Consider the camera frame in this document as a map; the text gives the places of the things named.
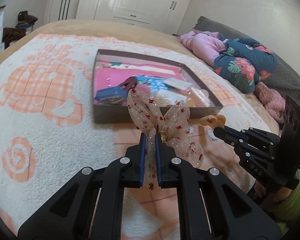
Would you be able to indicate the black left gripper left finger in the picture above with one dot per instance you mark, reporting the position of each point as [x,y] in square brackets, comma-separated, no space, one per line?
[89,205]

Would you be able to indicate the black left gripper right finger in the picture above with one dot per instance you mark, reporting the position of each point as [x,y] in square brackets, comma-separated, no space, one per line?
[210,205]

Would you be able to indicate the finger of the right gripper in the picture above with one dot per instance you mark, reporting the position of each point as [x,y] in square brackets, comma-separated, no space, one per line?
[233,134]
[218,132]

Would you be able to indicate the sheer beige red-dotted bow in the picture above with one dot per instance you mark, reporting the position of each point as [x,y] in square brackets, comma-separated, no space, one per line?
[173,125]

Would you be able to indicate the clear white plastic packet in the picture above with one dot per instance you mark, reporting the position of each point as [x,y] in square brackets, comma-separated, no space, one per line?
[176,83]

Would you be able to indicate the pink fluffy pompom clip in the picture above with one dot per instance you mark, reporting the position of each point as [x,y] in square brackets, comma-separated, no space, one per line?
[144,88]

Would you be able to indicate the maroon oval hair claw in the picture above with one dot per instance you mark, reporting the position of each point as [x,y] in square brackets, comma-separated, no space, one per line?
[129,83]

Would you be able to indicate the green sleeved forearm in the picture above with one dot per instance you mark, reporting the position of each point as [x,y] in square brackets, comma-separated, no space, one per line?
[284,207]

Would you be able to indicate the pink knitted garment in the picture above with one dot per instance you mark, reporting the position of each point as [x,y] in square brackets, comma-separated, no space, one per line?
[272,101]

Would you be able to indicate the clear plastic bottle accessory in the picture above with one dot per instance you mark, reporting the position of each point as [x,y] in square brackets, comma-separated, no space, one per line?
[199,97]

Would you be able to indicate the blue floral padded jacket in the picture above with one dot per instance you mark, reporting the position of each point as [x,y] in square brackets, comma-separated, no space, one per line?
[244,63]

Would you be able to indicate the pearl hair accessory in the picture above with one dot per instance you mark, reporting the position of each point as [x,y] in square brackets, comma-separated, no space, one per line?
[162,100]

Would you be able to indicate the white and orange fleece blanket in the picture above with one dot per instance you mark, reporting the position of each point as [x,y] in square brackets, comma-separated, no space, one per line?
[47,132]

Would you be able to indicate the pink padded jacket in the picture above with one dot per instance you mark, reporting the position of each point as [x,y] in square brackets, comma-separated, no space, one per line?
[205,45]

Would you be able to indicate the beige bedspread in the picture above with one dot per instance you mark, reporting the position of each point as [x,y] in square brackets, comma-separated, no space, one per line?
[102,29]

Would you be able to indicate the brown shallow cardboard tray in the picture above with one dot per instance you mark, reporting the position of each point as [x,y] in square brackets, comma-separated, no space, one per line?
[105,113]

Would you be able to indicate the white wardrobe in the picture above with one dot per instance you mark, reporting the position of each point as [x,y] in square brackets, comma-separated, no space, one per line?
[164,16]

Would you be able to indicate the dark clothes pile on stool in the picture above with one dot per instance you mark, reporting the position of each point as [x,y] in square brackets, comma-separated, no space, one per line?
[25,20]

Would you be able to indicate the white door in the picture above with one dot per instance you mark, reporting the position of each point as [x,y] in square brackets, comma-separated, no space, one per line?
[58,10]

